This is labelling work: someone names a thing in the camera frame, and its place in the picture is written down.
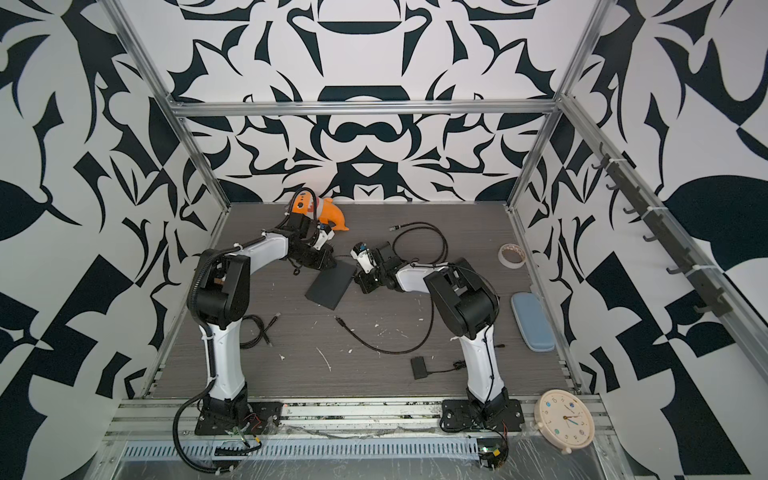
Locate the small black ethernet cable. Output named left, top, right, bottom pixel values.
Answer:
left=239, top=313, right=282, bottom=350

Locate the grey wall hook rail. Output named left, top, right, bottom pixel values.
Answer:
left=596, top=143, right=733, bottom=317

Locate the cream round wall clock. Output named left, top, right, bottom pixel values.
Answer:
left=534, top=389, right=596, bottom=454

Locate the orange plush fish toy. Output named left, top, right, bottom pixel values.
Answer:
left=290, top=189, right=349, bottom=231

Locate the black braided ethernet cable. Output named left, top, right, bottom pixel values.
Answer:
left=334, top=221, right=450, bottom=355

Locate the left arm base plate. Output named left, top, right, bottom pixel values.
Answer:
left=194, top=398, right=283, bottom=436

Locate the white double-sided tape roll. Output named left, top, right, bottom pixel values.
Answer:
left=497, top=243, right=527, bottom=270

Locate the aluminium frame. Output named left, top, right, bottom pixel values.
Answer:
left=103, top=1, right=767, bottom=376

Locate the blue glasses case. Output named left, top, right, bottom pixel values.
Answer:
left=510, top=292, right=556, bottom=353

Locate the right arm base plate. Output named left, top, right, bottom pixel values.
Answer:
left=439, top=396, right=525, bottom=433

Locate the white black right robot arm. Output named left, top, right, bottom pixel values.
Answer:
left=350, top=243, right=506, bottom=407

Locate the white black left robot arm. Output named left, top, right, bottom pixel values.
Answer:
left=187, top=213, right=346, bottom=401

